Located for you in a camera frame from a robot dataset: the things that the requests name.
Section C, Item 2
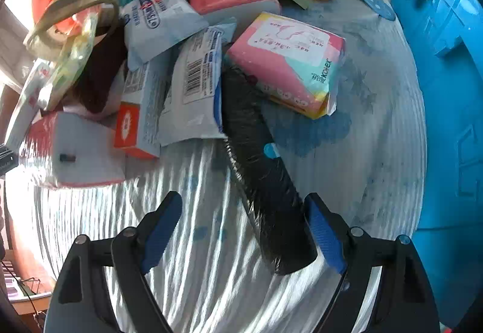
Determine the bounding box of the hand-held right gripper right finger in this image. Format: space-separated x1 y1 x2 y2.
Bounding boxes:
304 193 441 333

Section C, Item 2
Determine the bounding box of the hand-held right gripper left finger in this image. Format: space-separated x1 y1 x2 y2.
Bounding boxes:
43 190 184 333

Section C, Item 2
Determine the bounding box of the black plastic-wrapped roll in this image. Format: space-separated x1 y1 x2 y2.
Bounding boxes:
221 65 319 276

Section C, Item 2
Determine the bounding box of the blue plastic crate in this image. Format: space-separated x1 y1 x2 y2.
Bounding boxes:
381 0 483 330

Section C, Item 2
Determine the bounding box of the white box red print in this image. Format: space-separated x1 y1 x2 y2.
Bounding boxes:
4 59 53 152

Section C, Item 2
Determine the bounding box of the red white tissue pack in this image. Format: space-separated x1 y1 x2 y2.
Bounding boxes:
19 112 127 190

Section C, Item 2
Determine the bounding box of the orange white medicine box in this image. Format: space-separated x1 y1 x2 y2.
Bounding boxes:
113 54 172 161

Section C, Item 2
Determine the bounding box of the tan tape roll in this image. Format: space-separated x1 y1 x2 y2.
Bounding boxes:
23 0 121 62

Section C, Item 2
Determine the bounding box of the dark brown cloth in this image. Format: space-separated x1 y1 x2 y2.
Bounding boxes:
72 27 129 115

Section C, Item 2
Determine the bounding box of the white blue wipes pack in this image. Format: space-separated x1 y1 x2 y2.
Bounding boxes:
123 0 210 71
156 25 229 147

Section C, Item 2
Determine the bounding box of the pink teal pad pack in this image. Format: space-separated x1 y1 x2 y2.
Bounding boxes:
225 11 347 120

